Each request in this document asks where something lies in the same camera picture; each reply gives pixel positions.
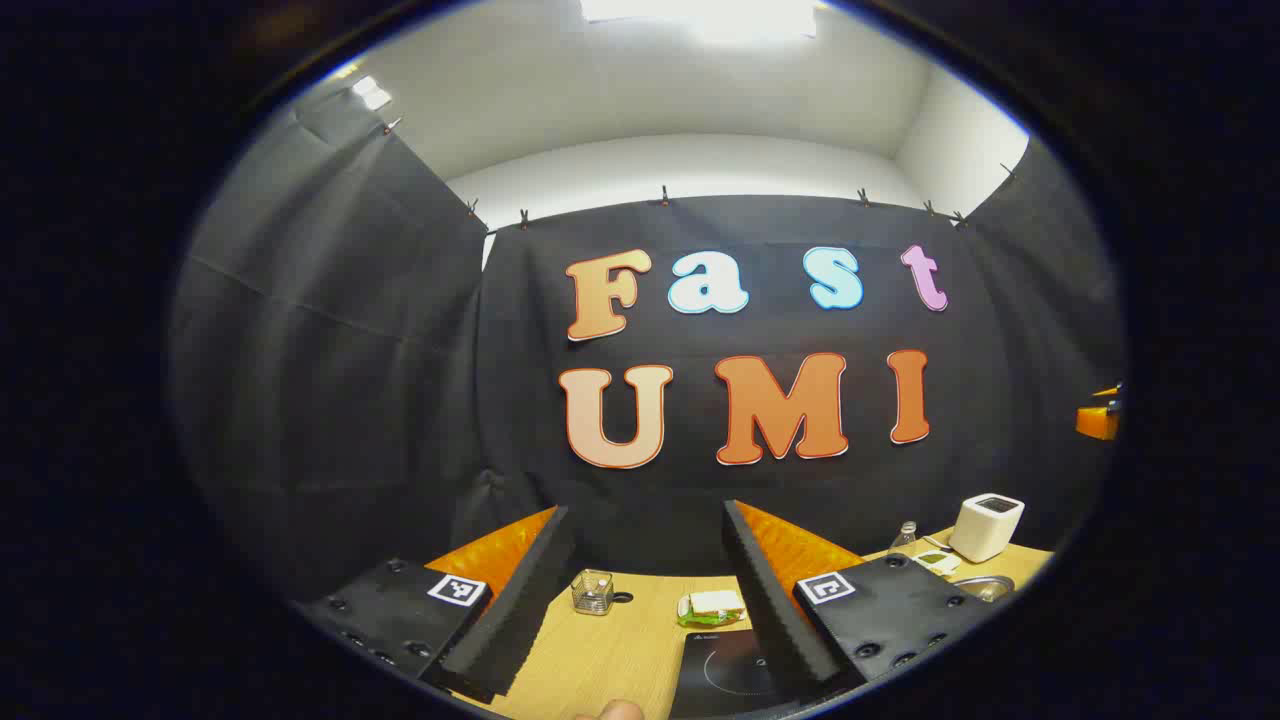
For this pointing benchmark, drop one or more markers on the row of backdrop clips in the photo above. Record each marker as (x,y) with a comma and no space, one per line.
(663,195)

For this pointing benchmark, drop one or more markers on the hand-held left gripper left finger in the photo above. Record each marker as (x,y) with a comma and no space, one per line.
(520,610)

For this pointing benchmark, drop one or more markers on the large ceiling light panel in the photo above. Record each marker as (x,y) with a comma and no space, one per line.
(700,14)

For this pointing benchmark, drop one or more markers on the sandwich with green lettuce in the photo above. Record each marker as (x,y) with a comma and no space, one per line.
(712,605)

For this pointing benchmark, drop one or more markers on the black induction cooktop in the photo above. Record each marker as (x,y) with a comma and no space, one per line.
(720,680)

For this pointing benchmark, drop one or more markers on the white toaster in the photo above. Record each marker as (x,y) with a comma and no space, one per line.
(985,528)

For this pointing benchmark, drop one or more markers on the small ceiling light panel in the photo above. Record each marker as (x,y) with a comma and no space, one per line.
(371,93)

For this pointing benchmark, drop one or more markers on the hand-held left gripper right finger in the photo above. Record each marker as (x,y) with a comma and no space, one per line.
(775,610)

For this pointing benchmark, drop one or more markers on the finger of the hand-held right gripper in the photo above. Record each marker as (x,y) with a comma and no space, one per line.
(1098,420)

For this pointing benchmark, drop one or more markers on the clear plastic water bottle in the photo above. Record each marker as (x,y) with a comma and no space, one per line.
(903,540)

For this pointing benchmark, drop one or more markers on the white divided plate of beans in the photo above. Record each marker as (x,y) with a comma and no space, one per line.
(938,563)

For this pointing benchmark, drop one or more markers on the stainless steel pot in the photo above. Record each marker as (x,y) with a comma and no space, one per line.
(985,582)

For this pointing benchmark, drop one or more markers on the black backdrop cloth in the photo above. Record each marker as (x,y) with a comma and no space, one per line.
(400,400)

